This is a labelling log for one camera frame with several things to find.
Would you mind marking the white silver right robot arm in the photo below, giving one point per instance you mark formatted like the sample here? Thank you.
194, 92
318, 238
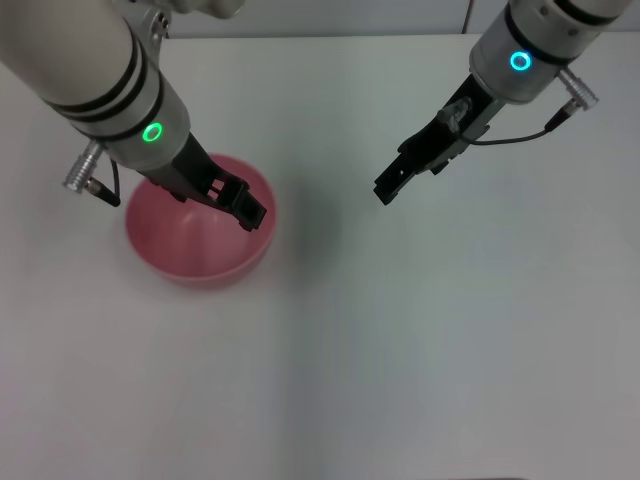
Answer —
530, 30

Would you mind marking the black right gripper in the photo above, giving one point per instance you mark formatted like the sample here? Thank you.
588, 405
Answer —
435, 145

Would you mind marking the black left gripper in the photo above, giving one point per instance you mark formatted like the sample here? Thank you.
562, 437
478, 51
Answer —
195, 175

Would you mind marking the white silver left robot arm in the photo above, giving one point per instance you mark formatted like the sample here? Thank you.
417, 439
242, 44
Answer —
100, 75

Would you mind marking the pink plastic bowl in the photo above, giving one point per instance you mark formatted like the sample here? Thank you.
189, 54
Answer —
200, 250

